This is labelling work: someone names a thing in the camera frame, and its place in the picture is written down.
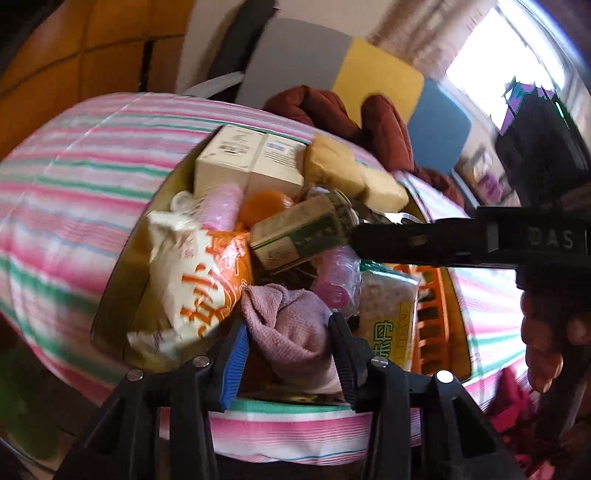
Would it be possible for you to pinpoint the green and gold small box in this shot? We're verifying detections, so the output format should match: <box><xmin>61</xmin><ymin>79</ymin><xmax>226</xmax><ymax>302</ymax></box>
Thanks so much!
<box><xmin>249</xmin><ymin>189</ymin><xmax>360</xmax><ymax>273</ymax></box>

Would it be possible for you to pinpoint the person's right hand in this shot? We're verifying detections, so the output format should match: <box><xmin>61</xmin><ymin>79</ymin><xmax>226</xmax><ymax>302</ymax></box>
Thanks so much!
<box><xmin>521</xmin><ymin>286</ymin><xmax>591</xmax><ymax>394</ymax></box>

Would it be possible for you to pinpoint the grey chair back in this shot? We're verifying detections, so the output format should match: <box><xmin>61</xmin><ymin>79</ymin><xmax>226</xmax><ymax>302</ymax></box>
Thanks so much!
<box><xmin>178</xmin><ymin>17</ymin><xmax>352</xmax><ymax>109</ymax></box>

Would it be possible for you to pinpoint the orange plastic basket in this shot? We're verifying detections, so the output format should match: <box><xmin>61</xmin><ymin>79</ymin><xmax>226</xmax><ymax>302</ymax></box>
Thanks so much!
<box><xmin>406</xmin><ymin>265</ymin><xmax>458</xmax><ymax>381</ymax></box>

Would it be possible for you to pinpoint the yellow chair back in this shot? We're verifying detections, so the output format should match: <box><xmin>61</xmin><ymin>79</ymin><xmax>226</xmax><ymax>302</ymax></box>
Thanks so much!
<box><xmin>332</xmin><ymin>37</ymin><xmax>426</xmax><ymax>125</ymax></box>

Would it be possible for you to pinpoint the person's red clothing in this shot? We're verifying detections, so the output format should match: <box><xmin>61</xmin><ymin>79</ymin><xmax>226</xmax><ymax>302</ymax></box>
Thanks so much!
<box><xmin>485</xmin><ymin>364</ymin><xmax>555</xmax><ymax>480</ymax></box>

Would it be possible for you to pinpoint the blue chair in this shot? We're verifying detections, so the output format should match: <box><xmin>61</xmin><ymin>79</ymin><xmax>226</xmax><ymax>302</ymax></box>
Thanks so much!
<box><xmin>406</xmin><ymin>78</ymin><xmax>474</xmax><ymax>176</ymax></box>

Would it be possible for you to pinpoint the orange wooden wardrobe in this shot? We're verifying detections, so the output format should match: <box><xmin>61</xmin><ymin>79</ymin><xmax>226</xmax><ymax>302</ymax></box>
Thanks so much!
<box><xmin>0</xmin><ymin>0</ymin><xmax>190</xmax><ymax>121</ymax></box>

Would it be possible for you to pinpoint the dark red jacket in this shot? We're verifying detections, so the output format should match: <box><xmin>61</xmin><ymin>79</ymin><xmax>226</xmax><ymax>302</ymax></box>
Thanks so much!
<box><xmin>263</xmin><ymin>85</ymin><xmax>467</xmax><ymax>204</ymax></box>

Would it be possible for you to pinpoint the pink cloth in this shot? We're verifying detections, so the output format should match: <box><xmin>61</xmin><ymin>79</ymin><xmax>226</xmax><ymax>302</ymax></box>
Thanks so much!
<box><xmin>240</xmin><ymin>283</ymin><xmax>345</xmax><ymax>395</ymax></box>

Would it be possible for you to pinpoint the yellow sponge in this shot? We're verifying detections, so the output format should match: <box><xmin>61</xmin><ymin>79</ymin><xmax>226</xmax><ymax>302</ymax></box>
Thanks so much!
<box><xmin>304</xmin><ymin>135</ymin><xmax>370</xmax><ymax>199</ymax></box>
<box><xmin>362</xmin><ymin>166</ymin><xmax>409</xmax><ymax>213</ymax></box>

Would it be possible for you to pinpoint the clear plastic cup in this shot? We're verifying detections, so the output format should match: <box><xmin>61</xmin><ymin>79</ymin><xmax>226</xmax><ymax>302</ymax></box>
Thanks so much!
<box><xmin>170</xmin><ymin>190</ymin><xmax>195</xmax><ymax>213</ymax></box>

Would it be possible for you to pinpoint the orange printed snack packet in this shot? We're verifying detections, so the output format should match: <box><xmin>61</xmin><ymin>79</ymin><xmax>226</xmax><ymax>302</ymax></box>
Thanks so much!
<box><xmin>126</xmin><ymin>210</ymin><xmax>254</xmax><ymax>361</ymax></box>

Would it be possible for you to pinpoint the dark red gift box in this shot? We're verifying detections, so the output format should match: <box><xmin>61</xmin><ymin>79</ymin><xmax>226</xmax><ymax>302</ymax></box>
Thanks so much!
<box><xmin>90</xmin><ymin>124</ymin><xmax>474</xmax><ymax>402</ymax></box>

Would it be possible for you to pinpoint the desktop with striped tablecloth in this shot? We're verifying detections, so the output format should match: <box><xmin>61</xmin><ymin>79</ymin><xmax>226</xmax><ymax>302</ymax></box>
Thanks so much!
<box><xmin>0</xmin><ymin>92</ymin><xmax>532</xmax><ymax>462</ymax></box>

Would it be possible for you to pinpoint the window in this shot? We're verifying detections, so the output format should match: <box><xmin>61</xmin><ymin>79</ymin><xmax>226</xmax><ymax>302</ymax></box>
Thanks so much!
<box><xmin>445</xmin><ymin>9</ymin><xmax>568</xmax><ymax>134</ymax></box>

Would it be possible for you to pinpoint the green cracker packet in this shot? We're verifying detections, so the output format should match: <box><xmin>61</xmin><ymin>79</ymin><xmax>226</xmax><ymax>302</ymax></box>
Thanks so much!
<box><xmin>355</xmin><ymin>261</ymin><xmax>421</xmax><ymax>372</ymax></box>

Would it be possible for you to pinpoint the starfish print curtain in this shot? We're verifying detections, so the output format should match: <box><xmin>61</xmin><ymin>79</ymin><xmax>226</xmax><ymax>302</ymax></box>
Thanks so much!
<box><xmin>369</xmin><ymin>0</ymin><xmax>509</xmax><ymax>79</ymax></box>

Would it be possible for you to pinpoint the cream carton box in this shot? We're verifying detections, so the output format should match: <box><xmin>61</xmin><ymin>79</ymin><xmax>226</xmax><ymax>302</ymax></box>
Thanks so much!
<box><xmin>194</xmin><ymin>124</ymin><xmax>266</xmax><ymax>199</ymax></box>
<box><xmin>245</xmin><ymin>134</ymin><xmax>308</xmax><ymax>199</ymax></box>

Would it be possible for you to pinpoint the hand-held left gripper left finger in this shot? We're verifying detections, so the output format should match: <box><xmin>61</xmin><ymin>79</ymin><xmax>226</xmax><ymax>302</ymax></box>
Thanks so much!
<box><xmin>53</xmin><ymin>320</ymin><xmax>252</xmax><ymax>480</ymax></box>

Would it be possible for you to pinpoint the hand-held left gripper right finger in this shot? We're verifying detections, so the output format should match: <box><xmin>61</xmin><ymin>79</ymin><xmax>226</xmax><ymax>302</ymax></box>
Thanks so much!
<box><xmin>327</xmin><ymin>314</ymin><xmax>523</xmax><ymax>480</ymax></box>

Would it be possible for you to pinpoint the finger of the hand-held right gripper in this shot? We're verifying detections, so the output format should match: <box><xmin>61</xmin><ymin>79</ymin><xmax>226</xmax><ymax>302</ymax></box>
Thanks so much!
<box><xmin>353</xmin><ymin>220</ymin><xmax>497</xmax><ymax>269</ymax></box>

